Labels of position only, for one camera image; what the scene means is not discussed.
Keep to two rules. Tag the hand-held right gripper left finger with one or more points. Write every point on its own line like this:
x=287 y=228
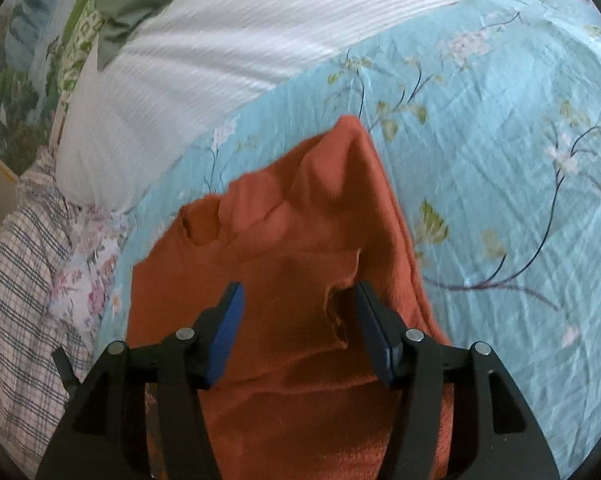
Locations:
x=228 y=330

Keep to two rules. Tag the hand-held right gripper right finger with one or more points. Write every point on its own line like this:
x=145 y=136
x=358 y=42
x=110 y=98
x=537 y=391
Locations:
x=376 y=332

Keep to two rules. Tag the orange knit sweater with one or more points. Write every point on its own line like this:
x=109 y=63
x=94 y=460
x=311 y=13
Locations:
x=290 y=240

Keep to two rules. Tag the floral print pillow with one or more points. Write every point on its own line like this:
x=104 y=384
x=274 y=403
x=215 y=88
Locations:
x=85 y=270

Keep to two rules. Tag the light blue floral bedsheet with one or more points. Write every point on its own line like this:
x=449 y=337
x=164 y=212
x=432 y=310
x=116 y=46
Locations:
x=480 y=160

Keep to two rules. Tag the plaid blanket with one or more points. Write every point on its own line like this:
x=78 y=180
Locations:
x=20 y=285

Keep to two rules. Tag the white striped pillow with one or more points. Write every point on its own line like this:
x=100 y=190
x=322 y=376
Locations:
x=230 y=60

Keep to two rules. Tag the framed landscape wall poster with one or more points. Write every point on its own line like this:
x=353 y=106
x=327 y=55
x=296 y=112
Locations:
x=20 y=60

